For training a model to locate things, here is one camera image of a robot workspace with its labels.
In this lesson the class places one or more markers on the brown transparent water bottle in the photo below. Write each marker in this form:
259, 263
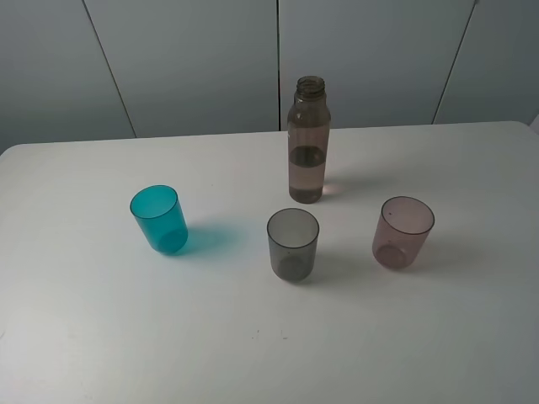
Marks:
308, 125

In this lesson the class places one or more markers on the grey transparent plastic cup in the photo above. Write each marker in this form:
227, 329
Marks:
293, 239

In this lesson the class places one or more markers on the teal transparent plastic cup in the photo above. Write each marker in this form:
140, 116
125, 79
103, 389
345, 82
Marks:
158, 213

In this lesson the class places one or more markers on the pink transparent plastic cup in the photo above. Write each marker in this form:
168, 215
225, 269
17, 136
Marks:
403, 226

